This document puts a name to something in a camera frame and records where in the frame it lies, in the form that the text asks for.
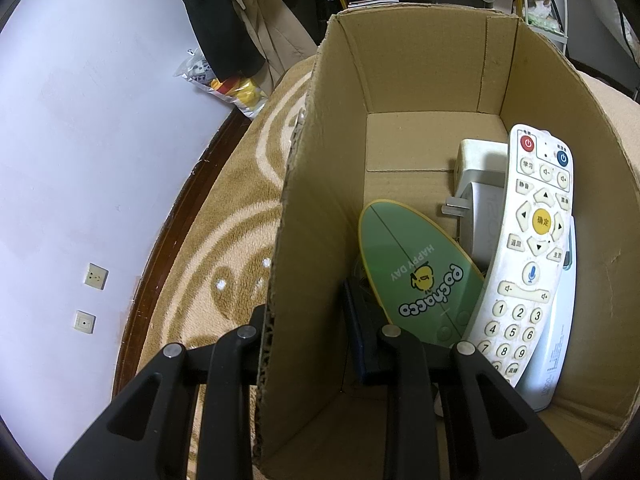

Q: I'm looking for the white TV remote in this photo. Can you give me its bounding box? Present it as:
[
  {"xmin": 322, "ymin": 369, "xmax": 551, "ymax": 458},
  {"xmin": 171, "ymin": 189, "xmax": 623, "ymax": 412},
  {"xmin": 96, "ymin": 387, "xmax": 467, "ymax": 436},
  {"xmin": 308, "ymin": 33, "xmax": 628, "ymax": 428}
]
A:
[{"xmin": 463, "ymin": 124, "xmax": 574, "ymax": 386}]

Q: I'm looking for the beige patterned carpet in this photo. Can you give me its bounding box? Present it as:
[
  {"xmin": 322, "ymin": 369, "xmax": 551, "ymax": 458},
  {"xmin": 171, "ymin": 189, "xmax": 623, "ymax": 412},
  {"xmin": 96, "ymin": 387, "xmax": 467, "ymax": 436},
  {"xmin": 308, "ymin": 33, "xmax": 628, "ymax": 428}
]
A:
[{"xmin": 140, "ymin": 60, "xmax": 639, "ymax": 479}]

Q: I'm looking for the plastic bag of toys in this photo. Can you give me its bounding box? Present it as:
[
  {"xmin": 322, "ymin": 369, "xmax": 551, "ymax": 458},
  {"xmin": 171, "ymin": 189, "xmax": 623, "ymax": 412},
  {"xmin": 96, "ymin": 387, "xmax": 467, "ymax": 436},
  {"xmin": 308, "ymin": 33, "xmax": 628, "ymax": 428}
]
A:
[{"xmin": 174, "ymin": 48, "xmax": 267, "ymax": 119}]

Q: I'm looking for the lower wall socket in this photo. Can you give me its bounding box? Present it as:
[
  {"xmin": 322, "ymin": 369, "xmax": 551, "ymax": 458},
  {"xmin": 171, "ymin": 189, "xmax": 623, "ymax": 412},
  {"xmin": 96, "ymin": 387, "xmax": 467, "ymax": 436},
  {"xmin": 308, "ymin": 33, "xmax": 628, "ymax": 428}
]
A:
[{"xmin": 73, "ymin": 310, "xmax": 96, "ymax": 335}]

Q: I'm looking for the white air conditioner remote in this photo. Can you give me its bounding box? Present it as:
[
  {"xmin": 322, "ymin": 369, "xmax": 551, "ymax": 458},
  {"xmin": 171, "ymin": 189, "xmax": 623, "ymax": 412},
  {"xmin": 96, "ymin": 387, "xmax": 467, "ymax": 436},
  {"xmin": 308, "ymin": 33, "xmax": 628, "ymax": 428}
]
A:
[{"xmin": 515, "ymin": 218, "xmax": 577, "ymax": 412}]

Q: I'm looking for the white power charger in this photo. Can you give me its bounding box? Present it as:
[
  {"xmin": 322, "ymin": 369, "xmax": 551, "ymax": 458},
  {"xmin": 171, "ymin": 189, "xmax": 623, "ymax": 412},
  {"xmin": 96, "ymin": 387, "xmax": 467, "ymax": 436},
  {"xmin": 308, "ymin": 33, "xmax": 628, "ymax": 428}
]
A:
[{"xmin": 442, "ymin": 182, "xmax": 503, "ymax": 271}]

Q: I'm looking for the yellow green toy skateboard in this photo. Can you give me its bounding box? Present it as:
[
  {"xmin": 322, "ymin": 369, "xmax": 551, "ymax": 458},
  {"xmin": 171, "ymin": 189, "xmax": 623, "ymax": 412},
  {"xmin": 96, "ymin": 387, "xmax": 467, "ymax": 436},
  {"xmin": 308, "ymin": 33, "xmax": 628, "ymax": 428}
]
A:
[{"xmin": 358, "ymin": 200, "xmax": 484, "ymax": 348}]

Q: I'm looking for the upper wall socket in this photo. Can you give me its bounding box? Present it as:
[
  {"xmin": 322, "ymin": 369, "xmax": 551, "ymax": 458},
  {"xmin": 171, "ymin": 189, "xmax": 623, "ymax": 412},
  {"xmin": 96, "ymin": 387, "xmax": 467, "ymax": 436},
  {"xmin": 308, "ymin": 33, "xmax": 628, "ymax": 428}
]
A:
[{"xmin": 84, "ymin": 262, "xmax": 108, "ymax": 290}]

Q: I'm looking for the wall socket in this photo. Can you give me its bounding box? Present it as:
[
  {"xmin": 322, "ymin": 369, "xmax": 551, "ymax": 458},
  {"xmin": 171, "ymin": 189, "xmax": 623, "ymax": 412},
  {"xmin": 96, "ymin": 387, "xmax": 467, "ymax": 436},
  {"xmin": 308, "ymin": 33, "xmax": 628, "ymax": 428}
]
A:
[
  {"xmin": 84, "ymin": 262, "xmax": 108, "ymax": 290},
  {"xmin": 73, "ymin": 310, "xmax": 96, "ymax": 335}
]

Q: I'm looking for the beige trench coat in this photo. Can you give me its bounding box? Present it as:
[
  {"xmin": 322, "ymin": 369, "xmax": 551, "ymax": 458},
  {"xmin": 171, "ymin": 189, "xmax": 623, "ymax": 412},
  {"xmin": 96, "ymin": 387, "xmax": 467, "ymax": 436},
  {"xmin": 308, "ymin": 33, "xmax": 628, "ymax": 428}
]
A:
[{"xmin": 234, "ymin": 0, "xmax": 317, "ymax": 96}]

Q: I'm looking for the left stack of books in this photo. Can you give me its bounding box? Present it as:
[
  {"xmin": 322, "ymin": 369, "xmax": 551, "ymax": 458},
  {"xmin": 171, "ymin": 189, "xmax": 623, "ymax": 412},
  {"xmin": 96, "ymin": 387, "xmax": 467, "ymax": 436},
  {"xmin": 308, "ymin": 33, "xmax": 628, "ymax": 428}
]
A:
[{"xmin": 347, "ymin": 0, "xmax": 399, "ymax": 9}]

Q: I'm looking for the white square adapter box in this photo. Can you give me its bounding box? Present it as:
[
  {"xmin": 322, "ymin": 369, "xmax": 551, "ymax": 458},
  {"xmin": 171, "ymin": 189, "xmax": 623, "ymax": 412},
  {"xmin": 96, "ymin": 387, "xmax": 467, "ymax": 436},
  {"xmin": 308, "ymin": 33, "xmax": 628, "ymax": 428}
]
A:
[{"xmin": 454, "ymin": 139, "xmax": 508, "ymax": 197}]

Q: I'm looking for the black hanging coat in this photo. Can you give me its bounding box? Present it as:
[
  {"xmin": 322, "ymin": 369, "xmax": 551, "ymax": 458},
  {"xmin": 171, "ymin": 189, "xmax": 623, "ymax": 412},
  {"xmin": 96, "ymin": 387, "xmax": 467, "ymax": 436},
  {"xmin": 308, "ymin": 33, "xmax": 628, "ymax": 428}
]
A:
[{"xmin": 182, "ymin": 0, "xmax": 265, "ymax": 80}]

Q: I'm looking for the cardboard box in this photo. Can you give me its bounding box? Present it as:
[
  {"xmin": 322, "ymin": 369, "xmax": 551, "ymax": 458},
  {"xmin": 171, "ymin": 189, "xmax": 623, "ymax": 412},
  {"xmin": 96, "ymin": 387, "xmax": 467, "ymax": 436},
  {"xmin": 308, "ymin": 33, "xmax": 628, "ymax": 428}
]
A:
[{"xmin": 254, "ymin": 4, "xmax": 639, "ymax": 479}]

